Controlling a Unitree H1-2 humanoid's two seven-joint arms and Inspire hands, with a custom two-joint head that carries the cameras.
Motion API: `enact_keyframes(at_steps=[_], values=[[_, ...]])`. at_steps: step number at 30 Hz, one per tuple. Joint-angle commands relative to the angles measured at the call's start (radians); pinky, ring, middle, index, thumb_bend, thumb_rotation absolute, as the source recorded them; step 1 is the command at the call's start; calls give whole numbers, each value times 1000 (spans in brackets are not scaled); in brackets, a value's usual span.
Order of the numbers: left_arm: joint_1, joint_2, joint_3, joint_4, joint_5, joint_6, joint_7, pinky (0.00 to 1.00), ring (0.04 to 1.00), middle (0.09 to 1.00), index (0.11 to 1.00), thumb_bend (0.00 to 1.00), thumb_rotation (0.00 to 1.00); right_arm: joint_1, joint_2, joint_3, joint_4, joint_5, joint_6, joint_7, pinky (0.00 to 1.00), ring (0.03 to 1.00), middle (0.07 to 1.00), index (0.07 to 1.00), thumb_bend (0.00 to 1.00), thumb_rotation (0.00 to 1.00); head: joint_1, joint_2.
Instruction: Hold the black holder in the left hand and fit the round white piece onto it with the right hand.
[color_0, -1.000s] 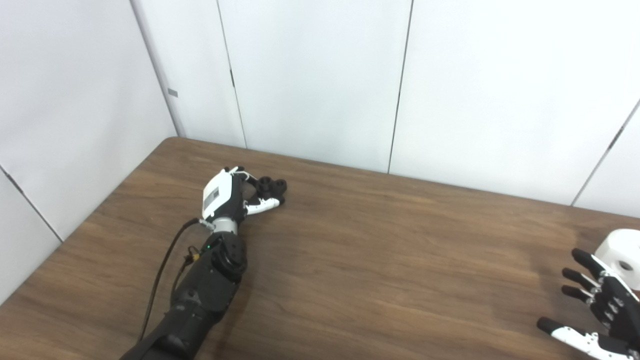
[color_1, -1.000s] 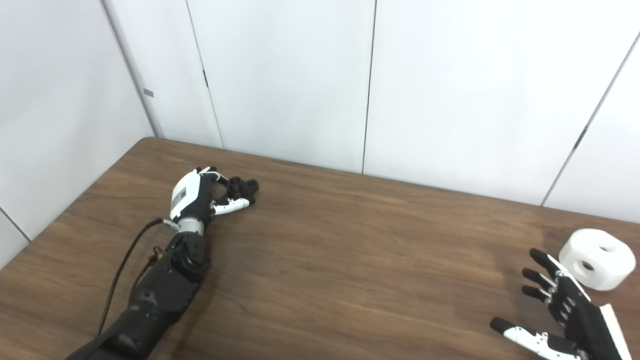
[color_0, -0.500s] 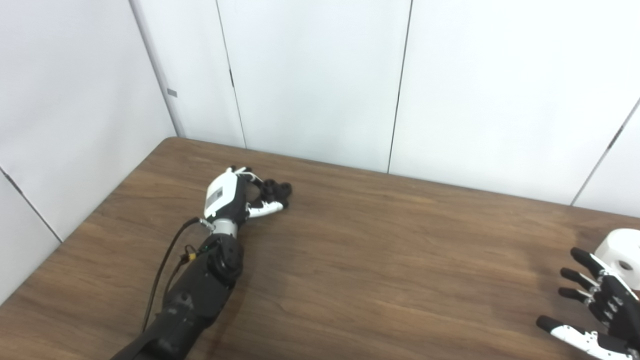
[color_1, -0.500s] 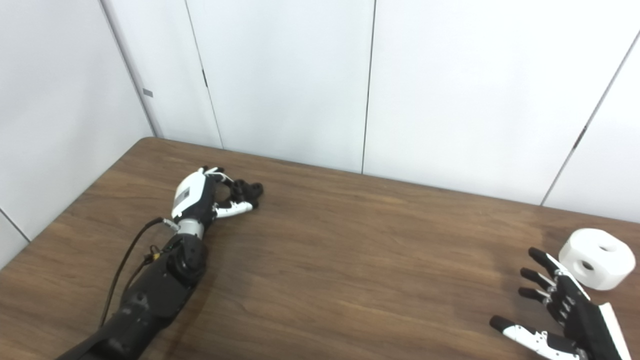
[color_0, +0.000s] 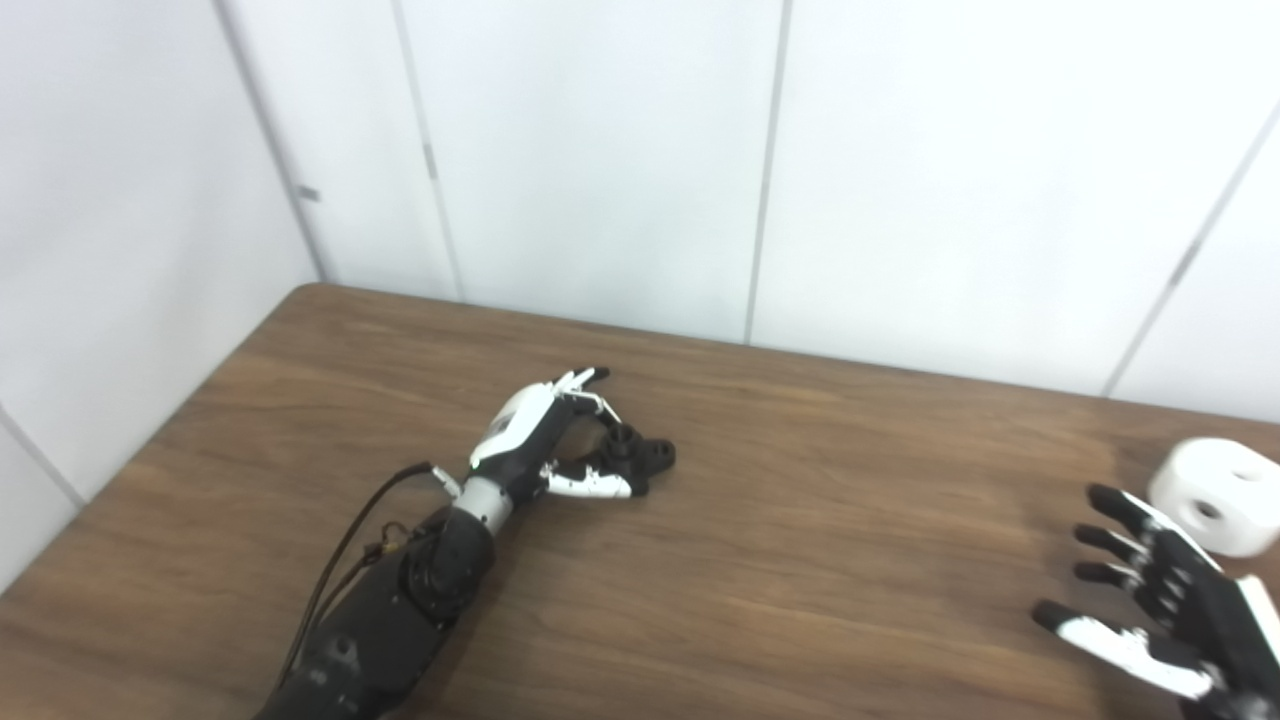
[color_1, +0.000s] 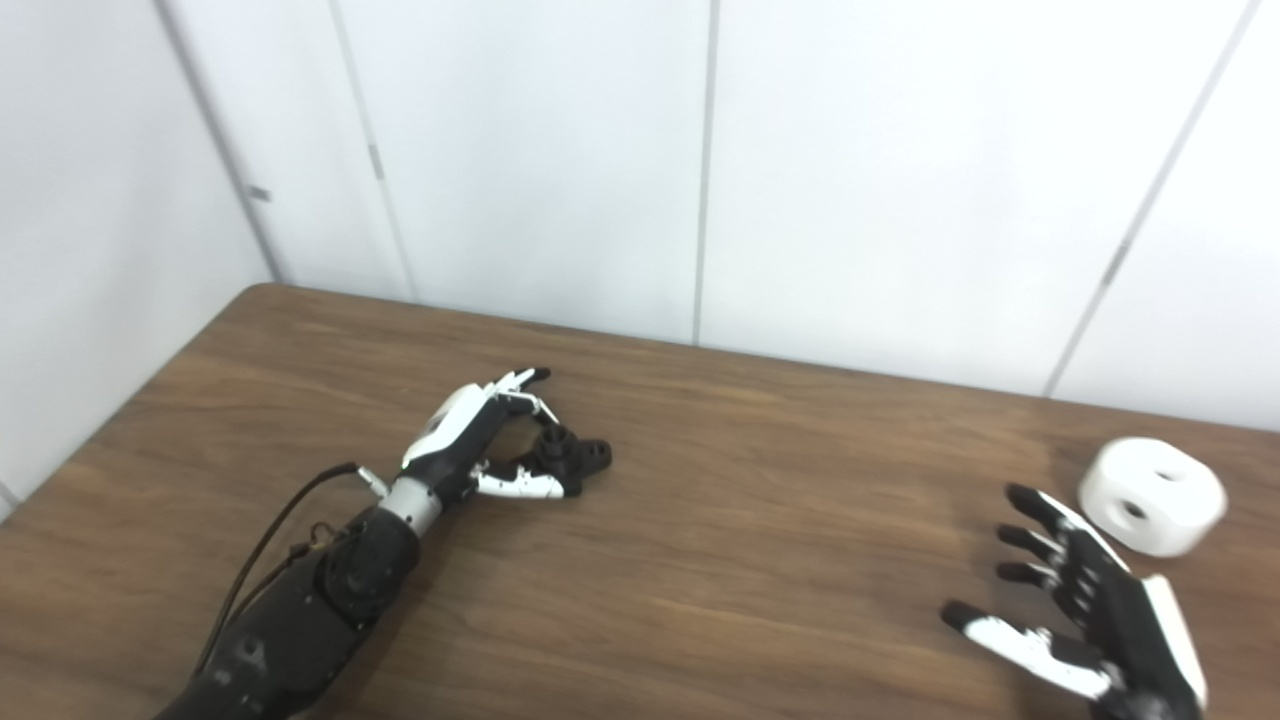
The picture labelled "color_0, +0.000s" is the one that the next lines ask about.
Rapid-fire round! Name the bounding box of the black and white left hand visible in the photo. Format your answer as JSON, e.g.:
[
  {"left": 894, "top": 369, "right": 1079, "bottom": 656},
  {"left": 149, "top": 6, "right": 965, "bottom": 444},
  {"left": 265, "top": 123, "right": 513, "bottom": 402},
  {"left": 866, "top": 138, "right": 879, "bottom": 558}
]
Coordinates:
[{"left": 468, "top": 366, "right": 651, "bottom": 501}]

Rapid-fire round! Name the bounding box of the thin wire with yellow connector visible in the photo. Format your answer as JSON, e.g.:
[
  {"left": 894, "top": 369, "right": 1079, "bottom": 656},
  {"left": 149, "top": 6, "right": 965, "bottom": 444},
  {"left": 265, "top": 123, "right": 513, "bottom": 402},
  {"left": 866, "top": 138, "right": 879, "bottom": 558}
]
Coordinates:
[{"left": 300, "top": 520, "right": 416, "bottom": 641}]

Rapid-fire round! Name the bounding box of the black plastic holder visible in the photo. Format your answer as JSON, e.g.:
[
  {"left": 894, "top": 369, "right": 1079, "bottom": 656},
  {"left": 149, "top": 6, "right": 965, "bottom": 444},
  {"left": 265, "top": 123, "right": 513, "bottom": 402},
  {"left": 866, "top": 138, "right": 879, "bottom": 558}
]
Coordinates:
[{"left": 585, "top": 422, "right": 677, "bottom": 498}]

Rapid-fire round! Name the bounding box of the round white plastic piece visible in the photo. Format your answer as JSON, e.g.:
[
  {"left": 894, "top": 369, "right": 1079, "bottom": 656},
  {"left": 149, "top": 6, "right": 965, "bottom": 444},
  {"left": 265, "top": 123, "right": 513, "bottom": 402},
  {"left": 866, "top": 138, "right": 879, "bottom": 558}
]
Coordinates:
[{"left": 1147, "top": 438, "right": 1280, "bottom": 559}]

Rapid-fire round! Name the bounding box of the black and white right hand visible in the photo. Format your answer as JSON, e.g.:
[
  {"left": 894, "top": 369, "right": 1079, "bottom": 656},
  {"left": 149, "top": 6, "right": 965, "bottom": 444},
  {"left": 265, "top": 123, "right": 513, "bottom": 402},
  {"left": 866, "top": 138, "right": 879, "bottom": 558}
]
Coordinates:
[{"left": 1032, "top": 484, "right": 1280, "bottom": 720}]

